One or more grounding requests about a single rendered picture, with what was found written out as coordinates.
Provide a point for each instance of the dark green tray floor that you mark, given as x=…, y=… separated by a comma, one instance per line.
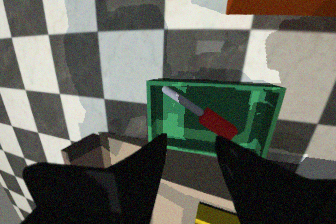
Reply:
x=243, y=108

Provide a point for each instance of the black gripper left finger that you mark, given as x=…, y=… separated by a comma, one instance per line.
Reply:
x=126, y=190

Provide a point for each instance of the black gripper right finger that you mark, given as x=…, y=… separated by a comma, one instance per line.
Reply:
x=265, y=193

